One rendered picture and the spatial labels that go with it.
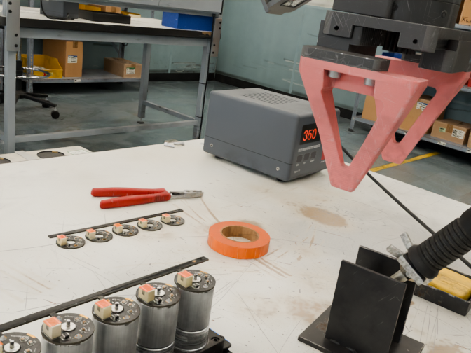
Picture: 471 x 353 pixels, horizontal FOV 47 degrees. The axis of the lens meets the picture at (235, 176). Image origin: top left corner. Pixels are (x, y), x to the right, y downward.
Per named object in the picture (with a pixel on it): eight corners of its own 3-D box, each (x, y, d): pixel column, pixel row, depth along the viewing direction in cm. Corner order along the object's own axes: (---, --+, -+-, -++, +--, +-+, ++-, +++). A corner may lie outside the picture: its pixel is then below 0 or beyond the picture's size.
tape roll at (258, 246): (199, 232, 54) (200, 220, 53) (254, 230, 56) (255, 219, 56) (219, 260, 49) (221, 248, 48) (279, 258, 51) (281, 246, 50)
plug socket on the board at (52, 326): (66, 334, 26) (66, 321, 26) (49, 340, 25) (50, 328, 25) (57, 326, 26) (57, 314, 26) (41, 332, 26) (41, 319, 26)
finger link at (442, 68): (323, 160, 38) (351, 22, 35) (359, 146, 44) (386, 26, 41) (418, 189, 35) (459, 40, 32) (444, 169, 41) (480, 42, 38)
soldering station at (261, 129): (329, 173, 80) (343, 109, 77) (287, 187, 71) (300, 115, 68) (247, 146, 88) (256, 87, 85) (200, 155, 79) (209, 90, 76)
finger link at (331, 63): (275, 179, 32) (303, 17, 29) (324, 160, 38) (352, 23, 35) (384, 216, 29) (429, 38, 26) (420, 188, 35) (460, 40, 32)
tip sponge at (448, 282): (481, 294, 49) (486, 279, 49) (465, 316, 45) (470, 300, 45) (403, 262, 54) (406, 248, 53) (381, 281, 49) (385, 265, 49)
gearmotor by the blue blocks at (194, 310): (213, 353, 34) (223, 281, 32) (183, 368, 32) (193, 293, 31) (187, 333, 36) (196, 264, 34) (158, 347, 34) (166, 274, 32)
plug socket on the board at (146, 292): (158, 298, 30) (159, 288, 30) (145, 303, 29) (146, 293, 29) (148, 292, 30) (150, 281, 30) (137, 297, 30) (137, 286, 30)
